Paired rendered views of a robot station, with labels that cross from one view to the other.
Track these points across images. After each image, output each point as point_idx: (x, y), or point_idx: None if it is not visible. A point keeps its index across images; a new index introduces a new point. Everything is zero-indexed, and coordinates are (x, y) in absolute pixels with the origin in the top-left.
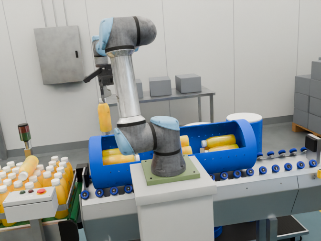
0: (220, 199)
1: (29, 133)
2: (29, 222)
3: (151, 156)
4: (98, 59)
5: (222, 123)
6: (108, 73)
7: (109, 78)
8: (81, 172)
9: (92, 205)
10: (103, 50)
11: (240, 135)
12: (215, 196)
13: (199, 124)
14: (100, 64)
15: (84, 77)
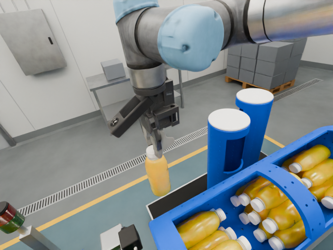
0: (327, 235)
1: (17, 217)
2: None
3: (225, 197)
4: (146, 74)
5: (319, 136)
6: (167, 103)
7: (171, 113)
8: (132, 248)
9: None
10: (202, 54)
11: (327, 142)
12: (323, 235)
13: (221, 112)
14: (150, 88)
15: (113, 125)
